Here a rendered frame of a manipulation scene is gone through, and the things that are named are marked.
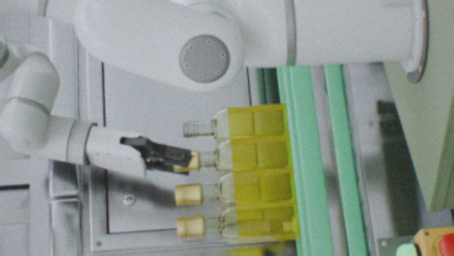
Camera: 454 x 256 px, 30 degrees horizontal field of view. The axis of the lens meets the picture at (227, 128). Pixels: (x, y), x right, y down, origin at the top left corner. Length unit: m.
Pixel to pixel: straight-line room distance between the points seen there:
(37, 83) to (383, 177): 0.57
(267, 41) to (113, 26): 0.20
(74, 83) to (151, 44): 0.71
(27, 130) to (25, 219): 0.29
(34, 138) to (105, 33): 0.46
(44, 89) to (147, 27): 0.48
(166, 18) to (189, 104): 0.67
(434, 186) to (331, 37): 0.22
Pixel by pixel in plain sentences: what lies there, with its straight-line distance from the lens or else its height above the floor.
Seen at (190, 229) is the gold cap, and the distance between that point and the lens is 1.41.
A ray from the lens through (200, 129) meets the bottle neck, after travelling 1.46.
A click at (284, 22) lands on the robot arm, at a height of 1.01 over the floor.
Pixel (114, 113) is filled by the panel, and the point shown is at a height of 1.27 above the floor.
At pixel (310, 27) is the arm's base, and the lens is 1.06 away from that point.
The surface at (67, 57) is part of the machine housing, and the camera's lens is 1.70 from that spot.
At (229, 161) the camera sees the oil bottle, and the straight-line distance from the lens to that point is 1.43.
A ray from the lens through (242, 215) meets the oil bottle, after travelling 1.40.
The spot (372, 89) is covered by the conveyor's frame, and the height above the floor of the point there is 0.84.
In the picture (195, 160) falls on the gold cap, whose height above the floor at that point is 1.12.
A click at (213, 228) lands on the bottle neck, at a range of 1.41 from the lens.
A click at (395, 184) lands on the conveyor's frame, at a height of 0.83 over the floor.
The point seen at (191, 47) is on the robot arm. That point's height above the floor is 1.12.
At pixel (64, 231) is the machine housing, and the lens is 1.58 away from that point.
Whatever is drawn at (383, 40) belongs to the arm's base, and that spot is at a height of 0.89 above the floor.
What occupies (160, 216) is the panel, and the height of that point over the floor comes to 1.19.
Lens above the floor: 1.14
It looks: 3 degrees down
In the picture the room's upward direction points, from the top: 94 degrees counter-clockwise
